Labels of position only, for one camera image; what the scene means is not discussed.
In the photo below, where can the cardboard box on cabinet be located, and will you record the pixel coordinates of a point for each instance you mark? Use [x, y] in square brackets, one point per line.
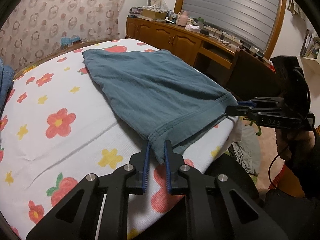
[153, 15]

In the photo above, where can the brown wooden sideboard cabinet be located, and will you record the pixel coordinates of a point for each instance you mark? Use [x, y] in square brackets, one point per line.
[206, 54]

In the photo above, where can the pink tissue box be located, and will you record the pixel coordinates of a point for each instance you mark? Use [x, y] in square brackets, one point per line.
[193, 28]

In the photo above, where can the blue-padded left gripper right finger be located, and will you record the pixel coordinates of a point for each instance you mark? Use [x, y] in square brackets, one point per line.
[183, 179]

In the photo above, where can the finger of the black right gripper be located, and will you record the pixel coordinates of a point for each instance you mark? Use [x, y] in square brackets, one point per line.
[255, 106]

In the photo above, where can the teal green shorts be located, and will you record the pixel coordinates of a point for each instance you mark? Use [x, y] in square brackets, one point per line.
[159, 96]

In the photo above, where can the pink kettle jug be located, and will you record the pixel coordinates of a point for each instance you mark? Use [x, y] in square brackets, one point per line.
[182, 18]

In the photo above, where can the circle patterned curtain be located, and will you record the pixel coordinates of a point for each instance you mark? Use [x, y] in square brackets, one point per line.
[38, 28]

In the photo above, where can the folded blue denim pants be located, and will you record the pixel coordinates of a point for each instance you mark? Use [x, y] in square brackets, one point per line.
[6, 81]

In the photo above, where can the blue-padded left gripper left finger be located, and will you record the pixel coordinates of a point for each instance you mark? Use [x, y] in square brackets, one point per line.
[132, 178]

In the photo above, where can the white strawberry flower bedsheet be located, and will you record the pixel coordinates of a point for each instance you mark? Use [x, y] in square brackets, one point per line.
[57, 127]

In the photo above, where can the cardboard box with blue item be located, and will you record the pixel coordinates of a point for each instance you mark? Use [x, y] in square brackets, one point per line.
[69, 41]

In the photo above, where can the grey window blind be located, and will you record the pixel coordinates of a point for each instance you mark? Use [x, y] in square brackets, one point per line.
[251, 20]

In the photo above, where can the person's right hand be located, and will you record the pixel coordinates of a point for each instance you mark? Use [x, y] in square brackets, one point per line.
[294, 143]

